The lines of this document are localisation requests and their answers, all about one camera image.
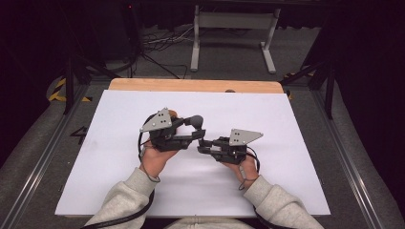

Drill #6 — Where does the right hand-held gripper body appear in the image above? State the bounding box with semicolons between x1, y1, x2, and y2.
209;128;265;166

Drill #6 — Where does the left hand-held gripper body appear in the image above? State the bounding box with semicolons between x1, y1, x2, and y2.
139;107;193;153

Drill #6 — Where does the person's right hand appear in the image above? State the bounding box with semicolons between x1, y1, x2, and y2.
222;155;260;189

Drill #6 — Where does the person's left hand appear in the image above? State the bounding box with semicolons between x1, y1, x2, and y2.
139;145;180;179

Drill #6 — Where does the wooden table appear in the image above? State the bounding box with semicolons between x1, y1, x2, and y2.
108;77;285;94

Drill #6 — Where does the white table board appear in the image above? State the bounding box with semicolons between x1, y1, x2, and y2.
54;89;331;219

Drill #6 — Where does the person's lap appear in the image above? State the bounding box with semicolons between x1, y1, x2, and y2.
163;217;256;229

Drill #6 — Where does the black tape floor mark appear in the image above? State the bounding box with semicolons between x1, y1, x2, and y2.
70;126;89;146

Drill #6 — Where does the black metal stand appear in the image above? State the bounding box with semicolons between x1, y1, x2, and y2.
279;59;336;120

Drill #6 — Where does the dark computer tower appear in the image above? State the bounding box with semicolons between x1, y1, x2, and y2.
123;2;143;59

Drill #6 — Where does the yellow black floor tape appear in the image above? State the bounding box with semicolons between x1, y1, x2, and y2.
47;77;94;104

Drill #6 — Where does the right hand-held gripper black cable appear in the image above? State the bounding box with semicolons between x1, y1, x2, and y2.
245;145;288;229

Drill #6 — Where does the hand-held gripper black cable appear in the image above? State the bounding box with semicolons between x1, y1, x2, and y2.
245;145;288;229
80;114;157;229

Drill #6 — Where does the bundle of floor cables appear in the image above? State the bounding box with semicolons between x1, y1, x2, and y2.
140;26;196;52

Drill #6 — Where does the left hand-held gripper black cable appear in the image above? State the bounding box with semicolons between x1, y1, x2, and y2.
80;114;157;229

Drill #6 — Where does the aluminium floor rail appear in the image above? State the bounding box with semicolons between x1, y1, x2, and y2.
312;90;384;229
0;83;91;229

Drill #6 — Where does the grey metal stand frame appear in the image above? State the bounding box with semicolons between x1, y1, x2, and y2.
189;4;282;75

